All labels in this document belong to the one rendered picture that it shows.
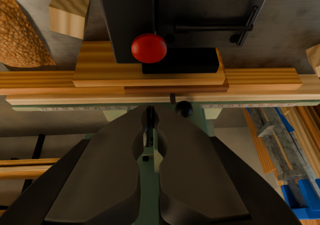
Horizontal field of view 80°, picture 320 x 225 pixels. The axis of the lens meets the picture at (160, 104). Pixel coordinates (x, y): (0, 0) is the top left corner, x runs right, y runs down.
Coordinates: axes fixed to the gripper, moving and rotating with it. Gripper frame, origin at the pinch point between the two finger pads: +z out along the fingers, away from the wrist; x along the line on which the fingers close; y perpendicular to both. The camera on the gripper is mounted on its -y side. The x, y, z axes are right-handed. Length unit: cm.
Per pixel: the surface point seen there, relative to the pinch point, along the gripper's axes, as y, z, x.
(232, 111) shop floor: 117, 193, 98
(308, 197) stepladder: 65, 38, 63
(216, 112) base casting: 31, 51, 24
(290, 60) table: 3.7, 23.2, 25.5
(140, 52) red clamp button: -2.4, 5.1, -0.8
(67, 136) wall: 172, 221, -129
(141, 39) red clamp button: -3.5, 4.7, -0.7
